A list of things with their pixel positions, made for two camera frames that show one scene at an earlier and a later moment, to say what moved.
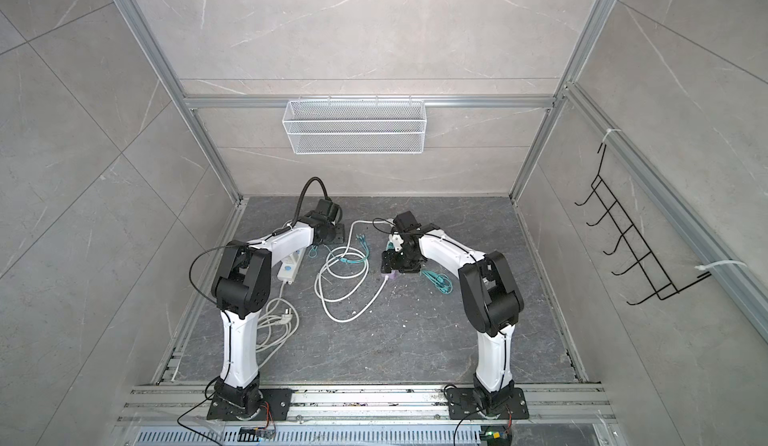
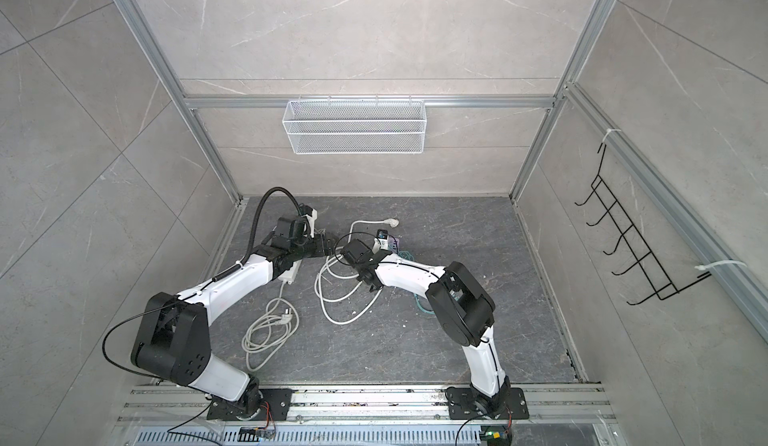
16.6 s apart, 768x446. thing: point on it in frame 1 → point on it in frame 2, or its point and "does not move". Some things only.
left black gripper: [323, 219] → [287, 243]
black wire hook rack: [647, 262] does not move
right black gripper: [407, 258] → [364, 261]
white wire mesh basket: [355, 127] does not move
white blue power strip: [290, 267] does not move
